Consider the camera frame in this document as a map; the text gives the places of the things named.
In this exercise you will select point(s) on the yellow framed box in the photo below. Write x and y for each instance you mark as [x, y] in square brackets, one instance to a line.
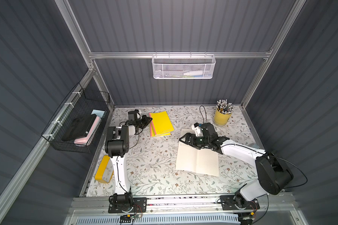
[104, 172]

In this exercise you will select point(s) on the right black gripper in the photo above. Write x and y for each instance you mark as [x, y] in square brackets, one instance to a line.
[195, 140]

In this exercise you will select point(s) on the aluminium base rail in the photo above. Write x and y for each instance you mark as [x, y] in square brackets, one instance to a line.
[171, 204]

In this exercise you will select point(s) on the black wire wall basket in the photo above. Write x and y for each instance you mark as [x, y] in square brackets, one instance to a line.
[80, 103]

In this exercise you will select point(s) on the yellow cover notebook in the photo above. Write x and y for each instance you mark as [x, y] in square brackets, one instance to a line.
[161, 123]
[152, 132]

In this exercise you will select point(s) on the white wire mesh basket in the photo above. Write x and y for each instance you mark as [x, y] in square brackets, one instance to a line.
[174, 66]

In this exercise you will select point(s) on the light blue sticky notes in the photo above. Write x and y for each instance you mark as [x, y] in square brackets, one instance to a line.
[98, 113]

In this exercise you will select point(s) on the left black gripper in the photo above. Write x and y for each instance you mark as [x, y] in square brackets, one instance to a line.
[142, 121]

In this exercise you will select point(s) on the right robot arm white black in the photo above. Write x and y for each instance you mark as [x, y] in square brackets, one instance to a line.
[273, 174]

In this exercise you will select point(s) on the bundle of pencils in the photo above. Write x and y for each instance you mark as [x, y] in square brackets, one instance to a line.
[224, 107]

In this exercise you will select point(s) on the yellow pencil cup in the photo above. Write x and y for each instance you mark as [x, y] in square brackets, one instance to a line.
[221, 119]

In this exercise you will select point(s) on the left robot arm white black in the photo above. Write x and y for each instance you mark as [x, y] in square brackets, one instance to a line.
[117, 146]

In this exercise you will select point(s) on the black pouch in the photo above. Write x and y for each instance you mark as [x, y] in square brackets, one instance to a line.
[78, 128]

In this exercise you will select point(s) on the cream lined notebook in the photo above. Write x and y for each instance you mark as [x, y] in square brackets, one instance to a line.
[203, 161]

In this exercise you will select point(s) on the white tube in basket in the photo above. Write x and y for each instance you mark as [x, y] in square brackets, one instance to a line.
[196, 73]

